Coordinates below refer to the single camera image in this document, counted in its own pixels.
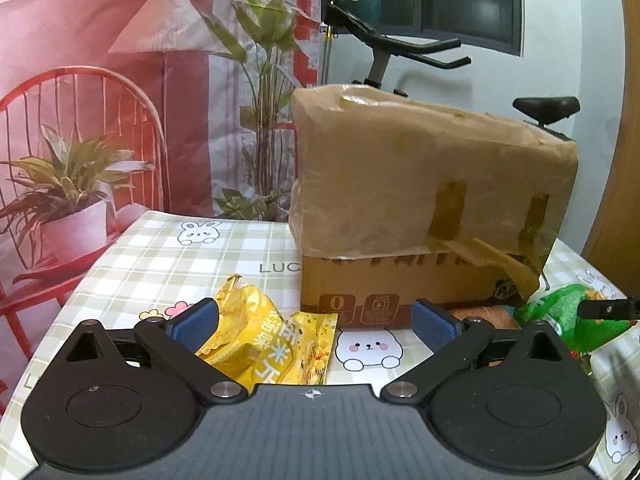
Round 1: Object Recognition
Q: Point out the dark window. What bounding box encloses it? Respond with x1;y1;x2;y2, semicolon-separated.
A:
338;0;523;55

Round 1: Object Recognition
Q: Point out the checkered bunny tablecloth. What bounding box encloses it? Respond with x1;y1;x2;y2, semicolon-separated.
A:
1;211;639;479

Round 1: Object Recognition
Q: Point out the large green snack bag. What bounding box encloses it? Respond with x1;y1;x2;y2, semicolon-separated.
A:
513;284;631;353

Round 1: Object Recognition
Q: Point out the brown biscuit pack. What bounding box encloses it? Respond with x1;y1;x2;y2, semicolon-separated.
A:
448;306;520;330

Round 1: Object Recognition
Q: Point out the wooden door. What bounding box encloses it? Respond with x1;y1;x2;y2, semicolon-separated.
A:
582;0;639;296

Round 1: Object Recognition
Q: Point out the black exercise bike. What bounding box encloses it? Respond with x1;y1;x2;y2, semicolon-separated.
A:
336;5;582;141

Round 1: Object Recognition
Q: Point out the printed room backdrop cloth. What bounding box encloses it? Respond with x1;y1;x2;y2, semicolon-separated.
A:
0;0;324;311

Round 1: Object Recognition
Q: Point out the cardboard box with plastic liner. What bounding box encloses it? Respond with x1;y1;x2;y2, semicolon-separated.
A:
288;84;578;328

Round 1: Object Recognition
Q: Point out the yellow snack bag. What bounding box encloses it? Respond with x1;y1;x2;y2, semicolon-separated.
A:
196;274;337;391

